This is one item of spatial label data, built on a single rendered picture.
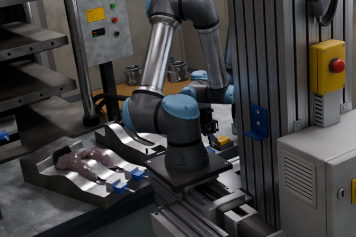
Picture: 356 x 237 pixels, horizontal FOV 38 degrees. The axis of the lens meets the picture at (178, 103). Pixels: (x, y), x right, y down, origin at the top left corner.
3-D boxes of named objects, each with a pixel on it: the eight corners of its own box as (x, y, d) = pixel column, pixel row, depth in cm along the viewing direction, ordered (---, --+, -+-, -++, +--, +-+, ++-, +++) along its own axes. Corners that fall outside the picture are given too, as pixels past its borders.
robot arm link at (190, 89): (202, 89, 201) (212, 80, 210) (175, 88, 206) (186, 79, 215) (204, 108, 204) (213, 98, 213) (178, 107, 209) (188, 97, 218)
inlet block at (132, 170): (158, 182, 209) (156, 170, 207) (150, 188, 206) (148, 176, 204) (133, 175, 217) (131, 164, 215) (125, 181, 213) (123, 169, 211)
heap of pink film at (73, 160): (121, 164, 221) (118, 148, 218) (91, 183, 208) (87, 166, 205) (79, 153, 236) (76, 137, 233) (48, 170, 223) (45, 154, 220)
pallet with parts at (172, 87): (172, 80, 603) (169, 53, 592) (210, 96, 538) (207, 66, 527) (81, 106, 554) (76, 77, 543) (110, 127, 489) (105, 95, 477)
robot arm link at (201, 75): (186, 75, 215) (194, 69, 222) (188, 100, 218) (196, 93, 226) (204, 75, 211) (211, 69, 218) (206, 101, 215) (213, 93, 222)
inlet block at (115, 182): (140, 195, 201) (138, 183, 199) (132, 201, 198) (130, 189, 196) (115, 188, 209) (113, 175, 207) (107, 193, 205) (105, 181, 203)
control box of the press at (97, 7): (158, 212, 342) (126, -14, 291) (118, 231, 326) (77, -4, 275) (140, 200, 359) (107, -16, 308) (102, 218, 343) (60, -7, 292)
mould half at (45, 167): (149, 179, 218) (145, 155, 215) (106, 209, 199) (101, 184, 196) (68, 156, 248) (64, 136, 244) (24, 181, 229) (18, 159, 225)
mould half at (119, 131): (197, 153, 236) (195, 126, 232) (150, 174, 223) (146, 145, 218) (139, 125, 275) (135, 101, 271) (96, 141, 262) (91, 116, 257)
